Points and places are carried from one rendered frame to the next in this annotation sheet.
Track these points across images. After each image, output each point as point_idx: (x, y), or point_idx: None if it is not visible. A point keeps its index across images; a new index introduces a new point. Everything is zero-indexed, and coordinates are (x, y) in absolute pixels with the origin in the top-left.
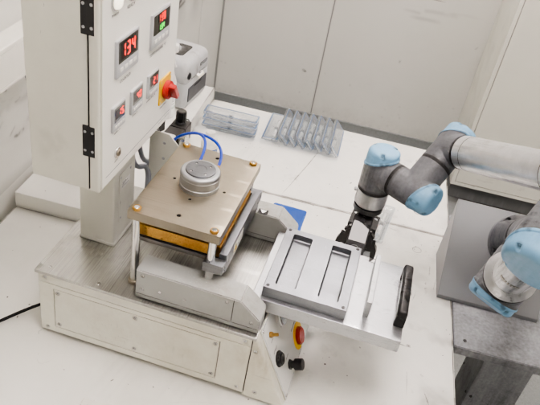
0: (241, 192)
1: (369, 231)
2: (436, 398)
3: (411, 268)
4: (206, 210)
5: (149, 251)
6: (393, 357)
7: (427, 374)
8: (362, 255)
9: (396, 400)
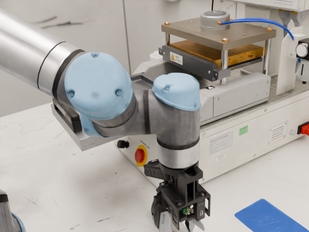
0: (194, 33)
1: (156, 167)
2: (27, 209)
3: (71, 113)
4: (186, 25)
5: (227, 78)
6: (77, 210)
7: (42, 220)
8: (144, 165)
9: (55, 188)
